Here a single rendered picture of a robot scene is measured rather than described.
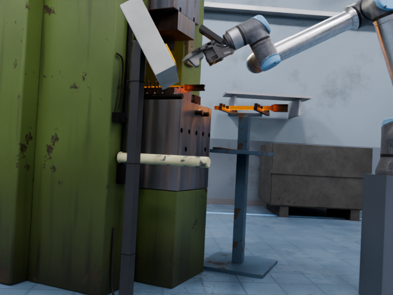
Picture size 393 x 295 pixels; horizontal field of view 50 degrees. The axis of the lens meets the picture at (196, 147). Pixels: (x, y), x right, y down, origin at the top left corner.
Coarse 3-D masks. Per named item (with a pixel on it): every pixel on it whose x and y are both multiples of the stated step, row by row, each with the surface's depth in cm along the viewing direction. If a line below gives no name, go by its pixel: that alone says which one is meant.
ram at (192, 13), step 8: (152, 0) 213; (160, 0) 211; (168, 0) 209; (176, 0) 210; (184, 0) 218; (192, 0) 226; (200, 0) 235; (152, 8) 213; (160, 8) 211; (168, 8) 210; (176, 8) 210; (184, 8) 218; (192, 8) 227; (192, 16) 227
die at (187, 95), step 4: (144, 88) 219; (148, 88) 218; (152, 88) 217; (156, 88) 216; (160, 88) 215; (168, 88) 213; (172, 88) 212; (176, 88) 213; (180, 88) 217; (144, 92) 219; (152, 92) 217; (156, 92) 216; (160, 92) 215; (164, 92) 214; (168, 92) 213; (172, 92) 212; (176, 92) 214; (180, 92) 218; (184, 92) 222; (188, 92) 226; (184, 96) 222; (188, 96) 226; (188, 100) 227
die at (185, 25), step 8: (152, 16) 219; (160, 16) 217; (168, 16) 215; (176, 16) 213; (184, 16) 219; (160, 24) 217; (168, 24) 215; (176, 24) 213; (184, 24) 219; (192, 24) 228; (160, 32) 219; (168, 32) 218; (176, 32) 218; (184, 32) 219; (192, 32) 228; (176, 40) 233; (184, 40) 232
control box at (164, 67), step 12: (132, 0) 150; (132, 12) 150; (144, 12) 150; (132, 24) 150; (144, 24) 150; (144, 36) 150; (156, 36) 150; (144, 48) 150; (156, 48) 150; (156, 60) 149; (168, 60) 149; (156, 72) 149; (168, 72) 155; (168, 84) 177
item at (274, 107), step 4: (276, 104) 249; (280, 104) 249; (284, 104) 248; (216, 108) 263; (232, 108) 259; (236, 108) 258; (240, 108) 257; (244, 108) 256; (248, 108) 256; (252, 108) 255; (264, 108) 252; (268, 108) 251; (272, 108) 249; (276, 108) 250; (280, 108) 249; (284, 108) 248
